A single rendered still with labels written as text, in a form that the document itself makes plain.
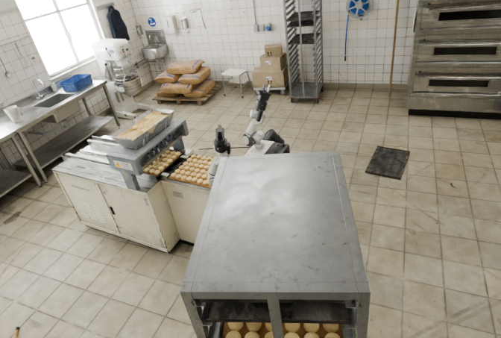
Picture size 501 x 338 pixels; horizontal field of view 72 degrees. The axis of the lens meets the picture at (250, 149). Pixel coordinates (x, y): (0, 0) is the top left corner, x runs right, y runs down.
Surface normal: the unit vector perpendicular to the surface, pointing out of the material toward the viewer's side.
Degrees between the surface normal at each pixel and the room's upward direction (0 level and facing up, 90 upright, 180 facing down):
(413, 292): 0
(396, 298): 0
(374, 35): 90
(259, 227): 0
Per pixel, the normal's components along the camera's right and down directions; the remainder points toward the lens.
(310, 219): -0.13, -0.84
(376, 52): -0.37, 0.53
